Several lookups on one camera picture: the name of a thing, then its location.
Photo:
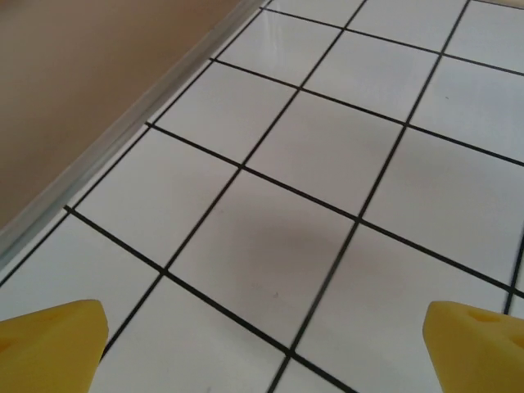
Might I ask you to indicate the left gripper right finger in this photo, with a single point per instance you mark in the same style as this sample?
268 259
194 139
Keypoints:
479 352

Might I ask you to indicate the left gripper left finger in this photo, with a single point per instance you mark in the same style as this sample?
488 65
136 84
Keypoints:
45 352

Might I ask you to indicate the aluminium table edge strip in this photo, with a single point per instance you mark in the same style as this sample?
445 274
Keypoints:
123 134

